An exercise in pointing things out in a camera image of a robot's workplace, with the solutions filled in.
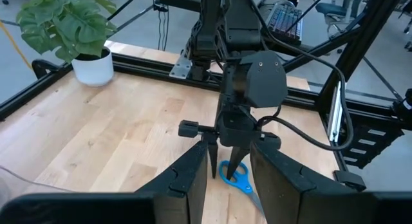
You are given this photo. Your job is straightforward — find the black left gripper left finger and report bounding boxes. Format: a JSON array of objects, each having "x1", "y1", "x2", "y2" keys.
[{"x1": 0, "y1": 140, "x2": 209, "y2": 224}]

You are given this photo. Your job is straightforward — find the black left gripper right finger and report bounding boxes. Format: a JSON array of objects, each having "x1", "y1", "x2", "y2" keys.
[{"x1": 250, "y1": 142, "x2": 412, "y2": 224}]

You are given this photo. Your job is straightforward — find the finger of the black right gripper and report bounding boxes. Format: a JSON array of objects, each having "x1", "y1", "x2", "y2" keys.
[
  {"x1": 207, "y1": 142, "x2": 220, "y2": 180},
  {"x1": 226, "y1": 145, "x2": 250, "y2": 180}
]

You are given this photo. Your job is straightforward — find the blue-handled scissors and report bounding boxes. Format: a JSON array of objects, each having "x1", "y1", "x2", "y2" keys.
[{"x1": 218, "y1": 160, "x2": 265, "y2": 215}]

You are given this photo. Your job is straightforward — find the backlit computer keyboard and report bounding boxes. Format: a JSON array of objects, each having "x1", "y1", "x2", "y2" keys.
[{"x1": 265, "y1": 3, "x2": 304, "y2": 46}]

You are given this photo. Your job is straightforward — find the grey office chair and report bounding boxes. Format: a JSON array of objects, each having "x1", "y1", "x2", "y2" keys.
[{"x1": 315, "y1": 0, "x2": 366, "y2": 27}]

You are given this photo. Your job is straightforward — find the green plant in white pot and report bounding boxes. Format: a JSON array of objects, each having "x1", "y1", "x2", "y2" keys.
[{"x1": 15, "y1": 0, "x2": 117, "y2": 88}]

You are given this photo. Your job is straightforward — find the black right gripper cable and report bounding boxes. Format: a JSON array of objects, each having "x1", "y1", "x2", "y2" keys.
[{"x1": 257, "y1": 40, "x2": 355, "y2": 151}]

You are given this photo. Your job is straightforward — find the yellow cable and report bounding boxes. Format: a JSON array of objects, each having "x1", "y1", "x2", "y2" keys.
[{"x1": 0, "y1": 20, "x2": 33, "y2": 70}]

